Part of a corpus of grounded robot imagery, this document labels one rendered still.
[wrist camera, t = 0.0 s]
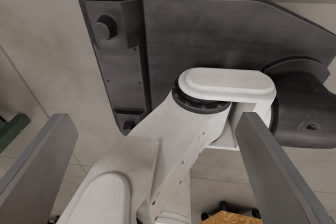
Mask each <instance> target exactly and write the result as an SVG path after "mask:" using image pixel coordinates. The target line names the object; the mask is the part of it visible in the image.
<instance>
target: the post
mask: <svg viewBox="0 0 336 224"><path fill-rule="evenodd" d="M30 122H31V120H30V119H29V118H28V117H27V115H26V114H17V115H16V116H15V117H14V118H13V119H12V120H10V121H9V122H8V123H7V124H6V125H5V126H4V127H3V128H2V129H1V130H0V154H1V153H2V152H3V151H4V150H5V149H6V147H7V146H8V145H9V144H10V143H11V142H12V141H13V140H14V139H15V138H16V137H17V136H18V135H19V134H20V133H21V132H22V130H23V129H24V128H25V127H26V126H27V125H28V124H29V123H30Z"/></svg>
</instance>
